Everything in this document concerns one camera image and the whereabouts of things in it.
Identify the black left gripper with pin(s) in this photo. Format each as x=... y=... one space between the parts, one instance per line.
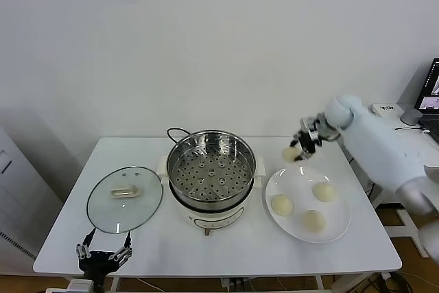
x=97 y=262

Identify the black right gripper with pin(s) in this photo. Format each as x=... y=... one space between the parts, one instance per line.
x=310 y=140

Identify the white steamed baozi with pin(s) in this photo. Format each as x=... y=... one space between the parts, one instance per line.
x=282 y=206
x=312 y=221
x=324 y=192
x=289 y=154

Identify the round glass pot lid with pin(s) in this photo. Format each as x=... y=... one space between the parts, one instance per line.
x=103 y=204

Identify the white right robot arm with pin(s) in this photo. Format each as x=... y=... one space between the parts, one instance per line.
x=377 y=142

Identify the stainless steel steamer basket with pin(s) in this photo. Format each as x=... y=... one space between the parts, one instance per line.
x=212 y=183

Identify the round white plate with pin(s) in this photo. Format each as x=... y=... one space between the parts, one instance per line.
x=339 y=214

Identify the white electric cooking pot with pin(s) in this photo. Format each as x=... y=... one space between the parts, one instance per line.
x=185 y=212

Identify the white floor cabinet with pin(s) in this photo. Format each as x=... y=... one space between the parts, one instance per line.
x=20 y=204

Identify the white side desk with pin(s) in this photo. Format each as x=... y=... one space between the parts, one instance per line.
x=411 y=137

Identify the open dark laptop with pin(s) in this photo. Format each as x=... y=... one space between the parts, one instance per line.
x=430 y=83

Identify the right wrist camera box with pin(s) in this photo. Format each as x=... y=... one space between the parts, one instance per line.
x=308 y=123

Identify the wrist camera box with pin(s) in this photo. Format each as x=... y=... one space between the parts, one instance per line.
x=82 y=286
x=308 y=123

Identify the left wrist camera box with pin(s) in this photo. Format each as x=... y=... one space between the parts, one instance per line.
x=82 y=286

